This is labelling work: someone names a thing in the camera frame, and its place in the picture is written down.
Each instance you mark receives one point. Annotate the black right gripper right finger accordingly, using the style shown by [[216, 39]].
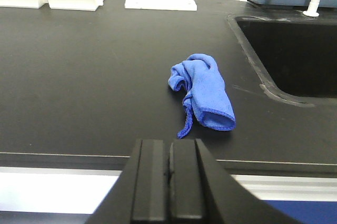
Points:
[[201, 191]]

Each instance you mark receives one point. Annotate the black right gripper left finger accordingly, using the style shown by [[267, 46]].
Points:
[[140, 193]]

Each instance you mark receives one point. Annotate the white test tube rack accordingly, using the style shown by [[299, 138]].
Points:
[[170, 5]]

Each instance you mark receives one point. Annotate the black recessed sink basin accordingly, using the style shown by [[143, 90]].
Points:
[[294, 59]]

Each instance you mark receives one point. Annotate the blue microfiber cloth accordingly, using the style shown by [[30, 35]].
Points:
[[206, 98]]

